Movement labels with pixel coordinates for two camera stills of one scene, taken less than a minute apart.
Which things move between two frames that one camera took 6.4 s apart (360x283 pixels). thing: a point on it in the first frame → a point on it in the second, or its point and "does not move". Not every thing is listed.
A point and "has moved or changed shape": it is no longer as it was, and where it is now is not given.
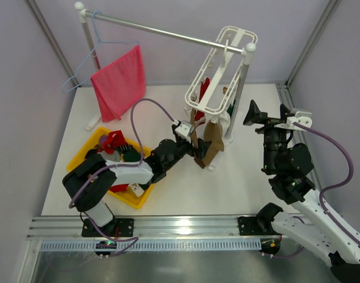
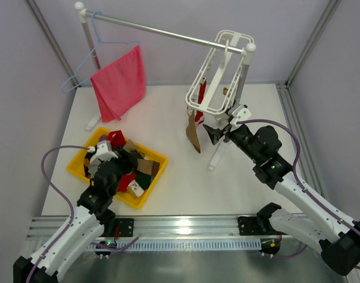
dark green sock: x=230 y=109 has moved or changed shape
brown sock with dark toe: x=213 y=133 has moved or changed shape
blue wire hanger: x=98 y=41 does not move
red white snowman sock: x=136 y=188 does not move
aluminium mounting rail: x=71 y=227 does not move
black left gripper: x=193 y=148 → x=121 y=157
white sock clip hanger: x=210 y=89 does not move
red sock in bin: x=115 y=139 does not move
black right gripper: x=270 y=124 → x=225 y=133
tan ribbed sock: x=194 y=137 does not move
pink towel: x=120 y=85 does not move
